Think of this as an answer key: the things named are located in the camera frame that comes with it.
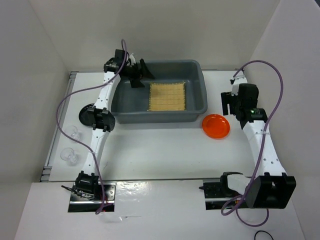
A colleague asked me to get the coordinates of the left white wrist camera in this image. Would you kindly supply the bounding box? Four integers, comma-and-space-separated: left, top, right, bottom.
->
128, 53, 137, 66

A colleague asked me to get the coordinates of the clear glass cup near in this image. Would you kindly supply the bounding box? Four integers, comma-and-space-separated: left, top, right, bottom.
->
60, 147, 78, 166

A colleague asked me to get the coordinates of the black round plate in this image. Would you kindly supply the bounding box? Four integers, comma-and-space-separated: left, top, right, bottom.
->
78, 103, 94, 127

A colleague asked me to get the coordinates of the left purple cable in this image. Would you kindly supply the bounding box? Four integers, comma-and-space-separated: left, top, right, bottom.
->
56, 39, 128, 215

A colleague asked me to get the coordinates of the orange plastic plate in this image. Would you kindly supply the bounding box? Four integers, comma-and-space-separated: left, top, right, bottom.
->
201, 114, 231, 139

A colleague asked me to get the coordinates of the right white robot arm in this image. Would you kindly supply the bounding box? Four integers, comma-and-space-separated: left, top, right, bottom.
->
219, 83, 297, 209

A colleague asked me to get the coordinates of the aluminium table edge rail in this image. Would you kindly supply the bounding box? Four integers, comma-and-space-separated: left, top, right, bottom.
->
39, 71, 79, 181

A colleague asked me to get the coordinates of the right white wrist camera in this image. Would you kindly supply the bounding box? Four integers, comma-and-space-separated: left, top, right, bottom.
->
230, 73, 248, 96

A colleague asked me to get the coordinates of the clear glass cup far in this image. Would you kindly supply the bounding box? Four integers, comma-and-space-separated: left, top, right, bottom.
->
64, 125, 81, 143

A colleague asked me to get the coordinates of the black cable loop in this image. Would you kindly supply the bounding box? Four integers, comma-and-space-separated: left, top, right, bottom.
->
254, 230, 274, 240

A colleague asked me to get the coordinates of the purple cable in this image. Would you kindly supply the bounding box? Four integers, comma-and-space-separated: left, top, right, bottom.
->
56, 39, 128, 215
221, 60, 285, 228

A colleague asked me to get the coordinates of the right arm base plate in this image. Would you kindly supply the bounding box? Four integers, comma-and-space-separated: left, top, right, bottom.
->
198, 178, 239, 210

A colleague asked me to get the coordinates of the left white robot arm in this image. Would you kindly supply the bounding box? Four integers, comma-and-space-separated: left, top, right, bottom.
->
73, 49, 155, 200

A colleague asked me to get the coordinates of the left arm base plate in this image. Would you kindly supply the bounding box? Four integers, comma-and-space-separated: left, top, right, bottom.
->
61, 182, 116, 213

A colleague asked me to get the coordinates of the square bamboo mat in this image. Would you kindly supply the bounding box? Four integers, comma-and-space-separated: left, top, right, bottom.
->
148, 82, 186, 112

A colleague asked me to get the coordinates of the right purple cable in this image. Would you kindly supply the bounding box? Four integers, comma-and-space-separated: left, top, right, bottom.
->
221, 60, 285, 228

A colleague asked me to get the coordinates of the clear glass cup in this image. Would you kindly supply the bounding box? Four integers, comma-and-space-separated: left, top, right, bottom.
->
60, 147, 78, 166
64, 125, 81, 143

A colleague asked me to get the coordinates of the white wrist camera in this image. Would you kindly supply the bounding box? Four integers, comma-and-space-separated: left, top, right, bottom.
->
128, 53, 137, 66
230, 73, 248, 96

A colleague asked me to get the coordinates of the grey plastic bin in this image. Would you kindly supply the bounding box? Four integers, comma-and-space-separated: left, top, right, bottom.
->
110, 59, 208, 124

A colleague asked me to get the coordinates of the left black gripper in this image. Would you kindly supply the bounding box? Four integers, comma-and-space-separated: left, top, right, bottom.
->
122, 59, 155, 89

